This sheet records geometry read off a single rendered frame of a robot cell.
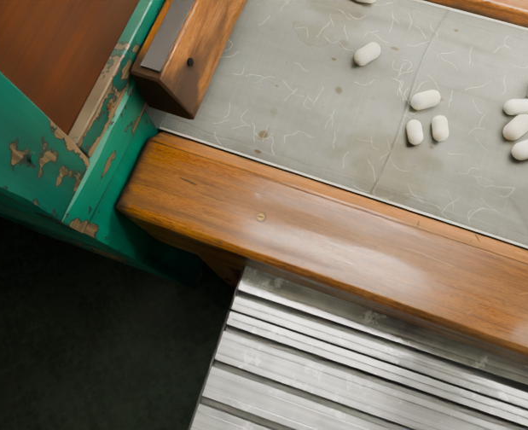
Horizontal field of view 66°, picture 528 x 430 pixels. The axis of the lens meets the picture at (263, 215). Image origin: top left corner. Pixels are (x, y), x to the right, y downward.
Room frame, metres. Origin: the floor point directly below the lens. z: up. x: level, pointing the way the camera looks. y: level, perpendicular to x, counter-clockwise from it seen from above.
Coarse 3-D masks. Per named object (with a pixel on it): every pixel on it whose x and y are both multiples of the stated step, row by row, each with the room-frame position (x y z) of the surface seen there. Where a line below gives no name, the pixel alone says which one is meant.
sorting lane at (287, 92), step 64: (256, 0) 0.45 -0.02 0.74; (320, 0) 0.44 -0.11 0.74; (384, 0) 0.43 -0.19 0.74; (256, 64) 0.34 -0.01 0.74; (320, 64) 0.33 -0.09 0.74; (384, 64) 0.32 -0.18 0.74; (448, 64) 0.32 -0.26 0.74; (512, 64) 0.31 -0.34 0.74; (192, 128) 0.26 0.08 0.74; (256, 128) 0.25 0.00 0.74; (320, 128) 0.24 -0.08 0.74; (384, 128) 0.23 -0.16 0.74; (448, 128) 0.22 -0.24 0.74; (384, 192) 0.15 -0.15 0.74; (448, 192) 0.14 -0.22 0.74; (512, 192) 0.13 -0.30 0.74
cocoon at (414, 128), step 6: (414, 120) 0.23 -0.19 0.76; (408, 126) 0.23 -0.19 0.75; (414, 126) 0.22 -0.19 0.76; (420, 126) 0.22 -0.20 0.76; (408, 132) 0.22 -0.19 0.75; (414, 132) 0.21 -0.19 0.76; (420, 132) 0.21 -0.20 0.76; (408, 138) 0.21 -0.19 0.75; (414, 138) 0.21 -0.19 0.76; (420, 138) 0.21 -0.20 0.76
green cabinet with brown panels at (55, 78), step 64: (0, 0) 0.22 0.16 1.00; (64, 0) 0.26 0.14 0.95; (128, 0) 0.32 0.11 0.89; (0, 64) 0.19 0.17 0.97; (64, 64) 0.23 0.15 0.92; (128, 64) 0.27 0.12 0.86; (0, 128) 0.15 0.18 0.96; (64, 128) 0.19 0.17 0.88; (0, 192) 0.12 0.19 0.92; (64, 192) 0.14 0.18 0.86
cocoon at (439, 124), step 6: (432, 120) 0.23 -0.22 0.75; (438, 120) 0.23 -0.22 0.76; (444, 120) 0.23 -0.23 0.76; (432, 126) 0.22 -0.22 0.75; (438, 126) 0.22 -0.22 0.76; (444, 126) 0.22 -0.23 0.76; (432, 132) 0.22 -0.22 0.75; (438, 132) 0.21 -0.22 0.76; (444, 132) 0.21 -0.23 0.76; (438, 138) 0.21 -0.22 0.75; (444, 138) 0.21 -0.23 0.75
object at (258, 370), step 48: (240, 288) 0.06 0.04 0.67; (288, 288) 0.05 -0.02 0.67; (240, 336) 0.00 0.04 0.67; (288, 336) -0.01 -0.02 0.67; (336, 336) -0.01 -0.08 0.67; (384, 336) -0.02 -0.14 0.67; (432, 336) -0.02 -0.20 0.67; (240, 384) -0.06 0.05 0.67; (288, 384) -0.07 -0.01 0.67; (336, 384) -0.07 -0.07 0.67; (384, 384) -0.08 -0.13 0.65; (432, 384) -0.08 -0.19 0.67; (480, 384) -0.08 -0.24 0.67
